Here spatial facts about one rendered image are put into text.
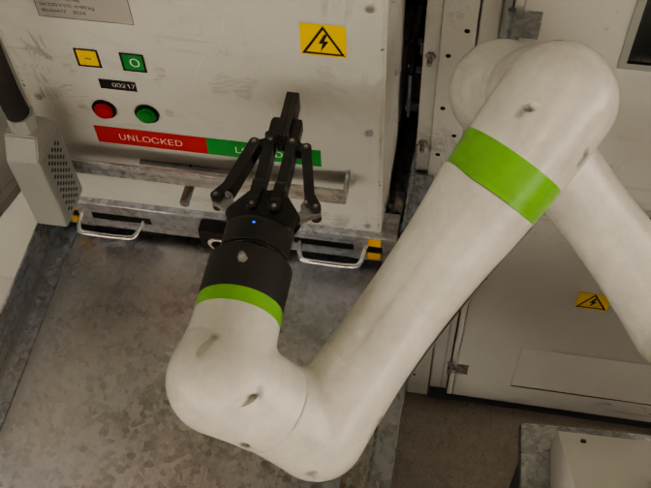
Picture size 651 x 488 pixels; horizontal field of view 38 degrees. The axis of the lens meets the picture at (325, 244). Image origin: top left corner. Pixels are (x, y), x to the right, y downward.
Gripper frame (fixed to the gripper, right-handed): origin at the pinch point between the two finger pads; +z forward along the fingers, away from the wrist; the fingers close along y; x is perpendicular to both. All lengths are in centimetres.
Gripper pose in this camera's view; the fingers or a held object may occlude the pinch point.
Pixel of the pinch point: (288, 121)
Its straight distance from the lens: 114.5
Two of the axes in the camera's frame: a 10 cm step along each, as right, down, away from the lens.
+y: 9.8, 1.3, -1.2
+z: 1.7, -8.2, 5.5
